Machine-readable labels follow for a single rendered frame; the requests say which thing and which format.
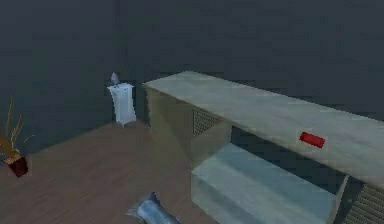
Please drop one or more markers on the blue-grey metallic object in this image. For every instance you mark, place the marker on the blue-grey metallic object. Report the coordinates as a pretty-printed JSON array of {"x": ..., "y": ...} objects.
[{"x": 151, "y": 211}]

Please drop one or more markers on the grey-green long console cabinet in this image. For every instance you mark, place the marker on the grey-green long console cabinet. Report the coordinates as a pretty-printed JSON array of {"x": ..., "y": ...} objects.
[{"x": 260, "y": 110}]

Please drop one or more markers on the small red cylinder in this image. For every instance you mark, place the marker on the small red cylinder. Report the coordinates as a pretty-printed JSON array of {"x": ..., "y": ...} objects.
[{"x": 312, "y": 139}]

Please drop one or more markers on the dry plant in red pot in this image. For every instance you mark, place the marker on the dry plant in red pot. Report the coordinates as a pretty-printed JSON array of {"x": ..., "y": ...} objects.
[{"x": 15, "y": 156}]

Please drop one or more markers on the small grey cone object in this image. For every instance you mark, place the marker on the small grey cone object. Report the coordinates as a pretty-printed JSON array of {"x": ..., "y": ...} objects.
[{"x": 114, "y": 78}]

